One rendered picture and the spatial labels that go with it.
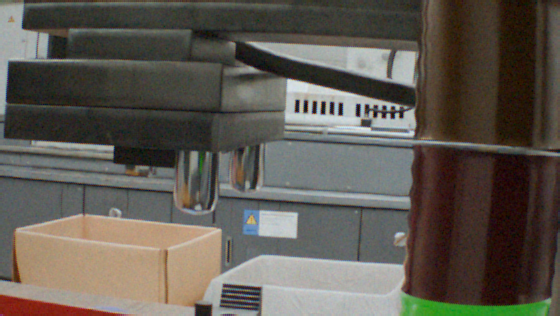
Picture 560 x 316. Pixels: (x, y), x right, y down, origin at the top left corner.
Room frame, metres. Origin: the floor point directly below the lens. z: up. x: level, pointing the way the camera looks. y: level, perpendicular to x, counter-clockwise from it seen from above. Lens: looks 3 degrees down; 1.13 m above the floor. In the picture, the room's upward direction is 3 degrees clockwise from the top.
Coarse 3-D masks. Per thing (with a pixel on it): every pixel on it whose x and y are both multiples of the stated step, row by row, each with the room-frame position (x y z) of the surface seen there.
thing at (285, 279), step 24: (264, 264) 3.26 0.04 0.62; (288, 264) 3.25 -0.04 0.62; (312, 264) 3.24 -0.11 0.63; (336, 264) 3.22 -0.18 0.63; (360, 264) 3.21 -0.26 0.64; (384, 264) 3.19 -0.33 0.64; (216, 288) 2.75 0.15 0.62; (264, 288) 2.72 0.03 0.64; (288, 288) 2.71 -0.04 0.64; (312, 288) 3.24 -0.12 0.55; (336, 288) 3.22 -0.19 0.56; (360, 288) 3.21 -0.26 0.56; (384, 288) 3.19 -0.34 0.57; (264, 312) 2.70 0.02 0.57; (288, 312) 2.69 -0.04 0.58; (312, 312) 2.67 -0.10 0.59; (336, 312) 2.66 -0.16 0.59; (360, 312) 2.65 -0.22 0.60; (384, 312) 2.65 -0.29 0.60
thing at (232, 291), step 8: (224, 288) 0.77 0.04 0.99; (232, 288) 0.77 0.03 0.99; (240, 288) 0.77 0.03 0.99; (248, 288) 0.77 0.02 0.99; (256, 288) 0.77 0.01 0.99; (224, 296) 0.77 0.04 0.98; (232, 296) 0.77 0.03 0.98; (240, 296) 0.77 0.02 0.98; (248, 296) 0.77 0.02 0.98; (256, 296) 0.77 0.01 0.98; (224, 304) 0.77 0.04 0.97; (232, 304) 0.77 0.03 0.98; (240, 304) 0.77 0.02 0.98; (248, 304) 0.76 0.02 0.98; (256, 304) 0.76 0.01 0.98
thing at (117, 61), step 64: (64, 0) 0.47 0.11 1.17; (128, 0) 0.47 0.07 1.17; (192, 0) 0.46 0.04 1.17; (256, 0) 0.46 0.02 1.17; (320, 0) 0.45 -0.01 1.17; (384, 0) 0.45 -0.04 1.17; (64, 64) 0.43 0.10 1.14; (128, 64) 0.43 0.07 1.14; (192, 64) 0.43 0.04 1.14; (64, 128) 0.43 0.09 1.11; (128, 128) 0.43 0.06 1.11; (192, 128) 0.42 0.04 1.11; (256, 128) 0.51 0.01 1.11; (192, 192) 0.45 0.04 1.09
